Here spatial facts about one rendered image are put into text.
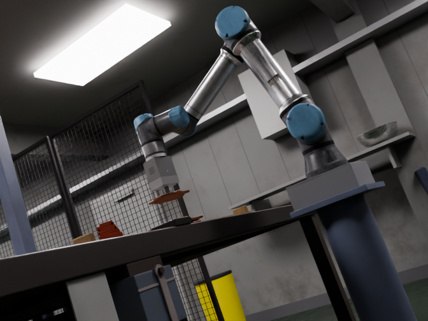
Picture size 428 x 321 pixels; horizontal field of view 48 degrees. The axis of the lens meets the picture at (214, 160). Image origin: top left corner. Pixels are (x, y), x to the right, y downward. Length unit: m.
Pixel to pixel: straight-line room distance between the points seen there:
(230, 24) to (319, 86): 3.73
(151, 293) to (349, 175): 0.83
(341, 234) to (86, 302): 0.95
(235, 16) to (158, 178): 0.60
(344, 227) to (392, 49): 3.73
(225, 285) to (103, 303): 3.96
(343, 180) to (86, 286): 0.96
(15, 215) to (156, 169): 1.97
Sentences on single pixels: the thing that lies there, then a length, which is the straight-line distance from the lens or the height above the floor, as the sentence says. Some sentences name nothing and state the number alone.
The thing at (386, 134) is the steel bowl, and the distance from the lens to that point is 4.65.
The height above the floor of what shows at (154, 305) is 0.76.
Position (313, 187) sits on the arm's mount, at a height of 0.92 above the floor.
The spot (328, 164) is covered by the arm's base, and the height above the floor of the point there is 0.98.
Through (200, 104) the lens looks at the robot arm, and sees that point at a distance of 1.80.
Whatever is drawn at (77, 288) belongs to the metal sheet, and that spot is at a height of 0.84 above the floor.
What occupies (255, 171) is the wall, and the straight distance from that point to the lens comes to 5.56.
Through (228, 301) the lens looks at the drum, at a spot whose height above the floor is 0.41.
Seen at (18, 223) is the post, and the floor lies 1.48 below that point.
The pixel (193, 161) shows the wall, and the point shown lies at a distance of 5.97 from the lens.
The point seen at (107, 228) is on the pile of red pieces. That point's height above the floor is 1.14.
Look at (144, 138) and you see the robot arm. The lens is 1.72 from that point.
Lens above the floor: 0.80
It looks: 11 degrees up
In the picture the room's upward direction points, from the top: 20 degrees counter-clockwise
